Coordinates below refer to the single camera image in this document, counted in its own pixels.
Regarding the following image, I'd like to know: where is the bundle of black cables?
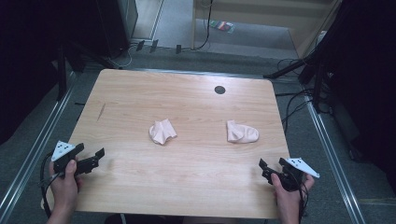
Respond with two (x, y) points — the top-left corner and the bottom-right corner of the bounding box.
(275, 56), (316, 133)

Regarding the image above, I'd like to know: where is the person's right hand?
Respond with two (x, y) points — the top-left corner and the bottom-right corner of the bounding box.
(270, 173), (316, 217)

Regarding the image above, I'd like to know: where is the black tripod stand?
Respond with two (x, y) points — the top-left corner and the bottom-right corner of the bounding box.
(262, 36), (328, 114)

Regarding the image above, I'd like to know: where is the wooden panel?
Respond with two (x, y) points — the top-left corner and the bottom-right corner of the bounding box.
(191, 0), (344, 59)

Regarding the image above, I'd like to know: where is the flat pink sock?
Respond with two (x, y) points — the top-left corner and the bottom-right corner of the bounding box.
(226, 119), (261, 145)

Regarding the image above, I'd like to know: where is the long black floor cable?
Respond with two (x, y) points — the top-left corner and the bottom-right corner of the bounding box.
(181, 0), (215, 51)

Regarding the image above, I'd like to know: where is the colourful packet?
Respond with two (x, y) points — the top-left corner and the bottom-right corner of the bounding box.
(209, 20), (235, 35)

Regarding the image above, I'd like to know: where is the crumpled pink sock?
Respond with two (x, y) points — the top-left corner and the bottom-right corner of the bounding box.
(148, 118), (178, 146)

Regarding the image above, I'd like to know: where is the black cabinet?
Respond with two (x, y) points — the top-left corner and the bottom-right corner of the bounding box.
(94, 0), (139, 60)

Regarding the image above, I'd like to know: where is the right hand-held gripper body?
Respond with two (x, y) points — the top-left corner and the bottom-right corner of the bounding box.
(274, 157), (320, 192)

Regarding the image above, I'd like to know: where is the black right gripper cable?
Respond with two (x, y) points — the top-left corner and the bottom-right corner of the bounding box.
(298, 181), (310, 224)

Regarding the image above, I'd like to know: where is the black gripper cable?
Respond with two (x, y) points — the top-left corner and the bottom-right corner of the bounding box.
(298, 181), (310, 224)
(38, 151), (64, 219)

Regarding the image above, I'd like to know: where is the person's left hand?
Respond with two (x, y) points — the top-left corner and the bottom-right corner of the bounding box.
(48, 159), (84, 219)

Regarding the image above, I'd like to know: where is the white cable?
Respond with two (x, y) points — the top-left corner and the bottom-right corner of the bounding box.
(106, 42), (139, 70)

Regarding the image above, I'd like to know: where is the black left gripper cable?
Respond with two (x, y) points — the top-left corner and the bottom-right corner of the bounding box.
(38, 151), (64, 219)

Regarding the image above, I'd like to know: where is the dark curtain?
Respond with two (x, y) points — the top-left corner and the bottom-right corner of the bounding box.
(320, 0), (396, 194)
(0, 0), (104, 146)

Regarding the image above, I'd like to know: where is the silver floor rail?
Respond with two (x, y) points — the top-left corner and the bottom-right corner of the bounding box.
(303, 92), (367, 224)
(0, 70), (78, 220)

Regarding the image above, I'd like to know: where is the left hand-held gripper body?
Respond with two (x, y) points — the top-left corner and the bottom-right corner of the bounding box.
(50, 140), (100, 178)

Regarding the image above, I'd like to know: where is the black metal stand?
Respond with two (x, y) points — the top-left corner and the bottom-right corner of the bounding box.
(56, 41), (120, 102)

